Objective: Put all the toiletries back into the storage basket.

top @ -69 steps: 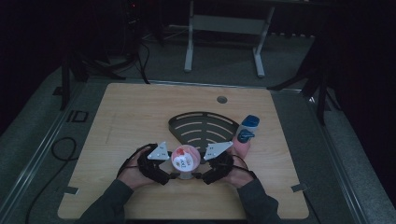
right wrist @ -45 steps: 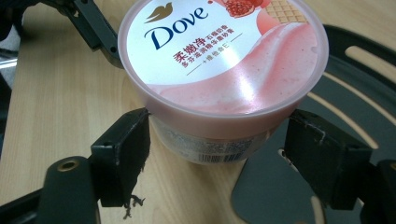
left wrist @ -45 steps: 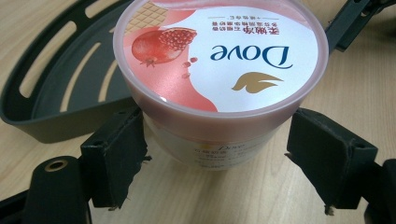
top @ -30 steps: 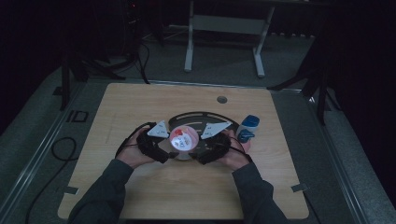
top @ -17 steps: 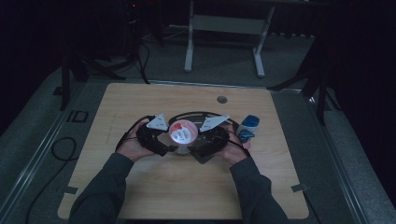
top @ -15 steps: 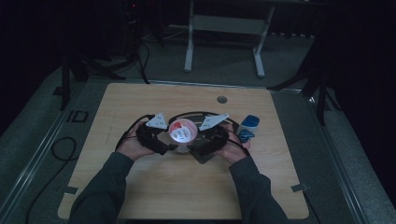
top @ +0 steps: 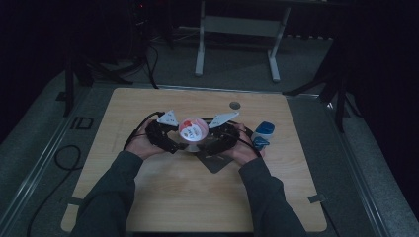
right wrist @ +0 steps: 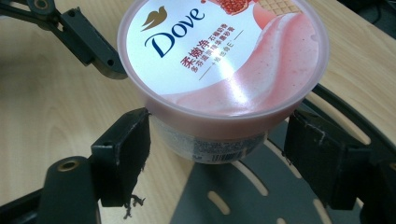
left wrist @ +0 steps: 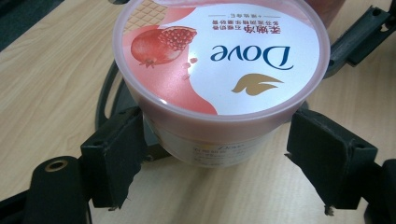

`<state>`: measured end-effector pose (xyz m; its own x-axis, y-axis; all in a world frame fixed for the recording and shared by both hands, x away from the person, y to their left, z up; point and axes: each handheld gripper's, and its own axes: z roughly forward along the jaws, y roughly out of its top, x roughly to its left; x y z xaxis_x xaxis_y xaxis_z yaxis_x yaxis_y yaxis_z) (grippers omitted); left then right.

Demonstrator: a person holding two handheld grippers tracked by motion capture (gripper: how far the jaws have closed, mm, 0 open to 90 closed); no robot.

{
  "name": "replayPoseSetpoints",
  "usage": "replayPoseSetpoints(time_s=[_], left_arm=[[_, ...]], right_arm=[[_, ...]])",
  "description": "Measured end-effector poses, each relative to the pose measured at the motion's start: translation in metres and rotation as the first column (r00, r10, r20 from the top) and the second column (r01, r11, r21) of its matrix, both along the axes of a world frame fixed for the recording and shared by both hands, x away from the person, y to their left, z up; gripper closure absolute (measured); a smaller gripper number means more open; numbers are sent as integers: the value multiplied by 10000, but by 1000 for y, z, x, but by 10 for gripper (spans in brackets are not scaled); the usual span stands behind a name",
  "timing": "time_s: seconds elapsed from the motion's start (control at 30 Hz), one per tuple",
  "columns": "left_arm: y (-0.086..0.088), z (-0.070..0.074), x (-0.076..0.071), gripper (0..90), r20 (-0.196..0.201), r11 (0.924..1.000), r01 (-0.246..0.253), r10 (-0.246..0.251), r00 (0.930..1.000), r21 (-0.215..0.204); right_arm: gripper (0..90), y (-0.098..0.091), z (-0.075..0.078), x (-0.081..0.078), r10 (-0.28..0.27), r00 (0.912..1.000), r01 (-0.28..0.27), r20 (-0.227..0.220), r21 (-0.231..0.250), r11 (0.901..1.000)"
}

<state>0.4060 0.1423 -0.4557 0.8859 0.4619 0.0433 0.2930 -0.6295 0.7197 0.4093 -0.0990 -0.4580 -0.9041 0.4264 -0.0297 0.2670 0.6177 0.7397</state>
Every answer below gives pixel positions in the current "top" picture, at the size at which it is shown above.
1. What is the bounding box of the person's right hand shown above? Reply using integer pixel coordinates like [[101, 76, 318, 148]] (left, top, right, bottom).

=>
[[226, 122, 267, 167]]

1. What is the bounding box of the person's left hand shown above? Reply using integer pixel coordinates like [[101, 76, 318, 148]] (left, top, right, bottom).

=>
[[125, 118, 168, 161]]

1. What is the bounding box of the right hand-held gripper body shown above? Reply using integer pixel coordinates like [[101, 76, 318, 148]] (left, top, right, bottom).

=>
[[208, 111, 240, 156]]

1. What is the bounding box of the metal floor rail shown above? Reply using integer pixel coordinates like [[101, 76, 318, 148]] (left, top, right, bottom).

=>
[[309, 93, 393, 237], [0, 86, 93, 231]]

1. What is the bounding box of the dark grey slotted corner rack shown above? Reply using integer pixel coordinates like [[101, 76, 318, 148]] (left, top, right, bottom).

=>
[[196, 118, 254, 175]]

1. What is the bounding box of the white yogurt cup red label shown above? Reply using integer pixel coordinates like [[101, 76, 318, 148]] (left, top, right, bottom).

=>
[[178, 117, 210, 153]]

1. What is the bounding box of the white bottle with blue cap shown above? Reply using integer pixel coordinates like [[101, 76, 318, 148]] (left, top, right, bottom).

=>
[[251, 120, 276, 142]]

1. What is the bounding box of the right hand-held gripper black cable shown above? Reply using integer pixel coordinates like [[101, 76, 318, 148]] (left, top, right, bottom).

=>
[[230, 119, 263, 158]]

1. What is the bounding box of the left hand-held gripper black cable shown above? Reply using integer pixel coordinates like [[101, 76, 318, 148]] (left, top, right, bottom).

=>
[[123, 111, 166, 151]]

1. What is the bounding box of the white metal stand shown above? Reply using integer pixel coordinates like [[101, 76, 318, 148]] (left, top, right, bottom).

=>
[[195, 0, 292, 83]]

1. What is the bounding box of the black floor cable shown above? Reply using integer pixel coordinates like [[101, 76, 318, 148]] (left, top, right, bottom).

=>
[[26, 144, 83, 237]]

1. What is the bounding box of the hand-held gripper black cable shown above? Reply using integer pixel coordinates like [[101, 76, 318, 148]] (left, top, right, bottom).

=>
[[230, 119, 263, 158], [123, 111, 166, 151]]

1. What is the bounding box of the thin black hanging cable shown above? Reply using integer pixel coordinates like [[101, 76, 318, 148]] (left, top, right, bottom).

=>
[[143, 42, 160, 90]]

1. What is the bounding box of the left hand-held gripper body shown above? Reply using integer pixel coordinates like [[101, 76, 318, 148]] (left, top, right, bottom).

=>
[[145, 109, 180, 155]]

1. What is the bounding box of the black tripod stand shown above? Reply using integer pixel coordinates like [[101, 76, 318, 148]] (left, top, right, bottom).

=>
[[63, 45, 133, 118], [283, 39, 363, 134]]

